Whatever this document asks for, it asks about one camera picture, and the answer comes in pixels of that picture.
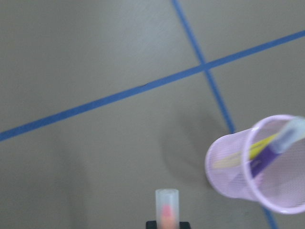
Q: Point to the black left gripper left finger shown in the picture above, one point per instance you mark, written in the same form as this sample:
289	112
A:
151	225

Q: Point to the pink mesh pen holder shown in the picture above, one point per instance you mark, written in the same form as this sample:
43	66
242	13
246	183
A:
280	187

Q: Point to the brown paper table mat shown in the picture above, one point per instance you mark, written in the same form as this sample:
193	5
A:
104	101

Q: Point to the orange highlighter pen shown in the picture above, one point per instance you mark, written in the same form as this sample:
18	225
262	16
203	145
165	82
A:
167	208

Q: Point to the purple highlighter pen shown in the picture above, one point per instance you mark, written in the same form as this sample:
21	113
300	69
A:
292	132

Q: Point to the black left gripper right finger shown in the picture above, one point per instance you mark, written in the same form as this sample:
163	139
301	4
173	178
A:
184	225

